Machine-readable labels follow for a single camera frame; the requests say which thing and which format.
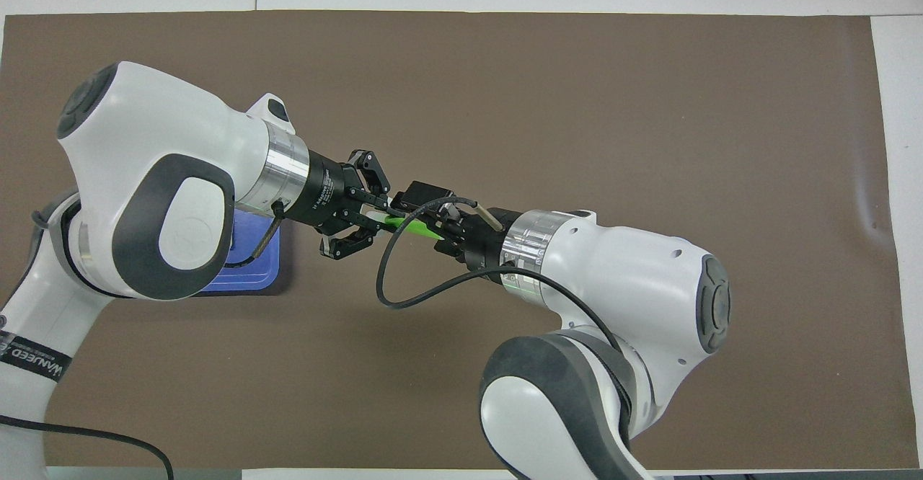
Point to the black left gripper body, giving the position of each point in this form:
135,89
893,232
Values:
324,188

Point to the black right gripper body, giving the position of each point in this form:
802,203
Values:
487,242

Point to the green pen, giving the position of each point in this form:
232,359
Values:
414,228

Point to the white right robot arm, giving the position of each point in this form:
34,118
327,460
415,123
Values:
620,285

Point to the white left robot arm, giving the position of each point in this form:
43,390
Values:
144,177

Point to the blue plastic tray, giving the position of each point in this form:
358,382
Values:
252,274

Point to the brown table mat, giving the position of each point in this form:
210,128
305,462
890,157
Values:
577,105

